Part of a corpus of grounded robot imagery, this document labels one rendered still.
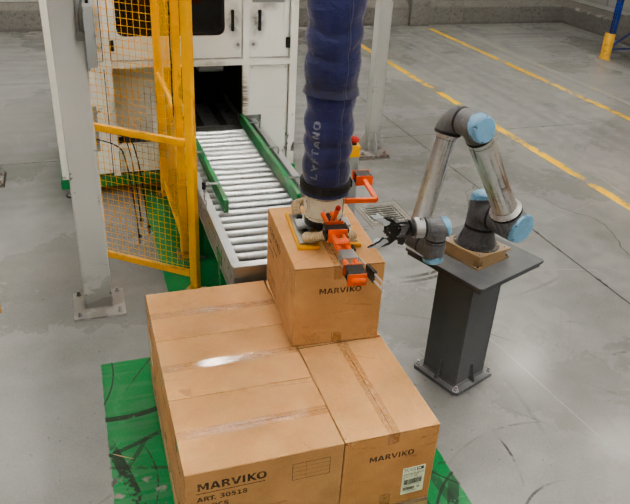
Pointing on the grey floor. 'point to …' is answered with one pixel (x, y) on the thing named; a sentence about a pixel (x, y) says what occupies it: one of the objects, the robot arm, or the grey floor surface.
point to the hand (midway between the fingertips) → (368, 232)
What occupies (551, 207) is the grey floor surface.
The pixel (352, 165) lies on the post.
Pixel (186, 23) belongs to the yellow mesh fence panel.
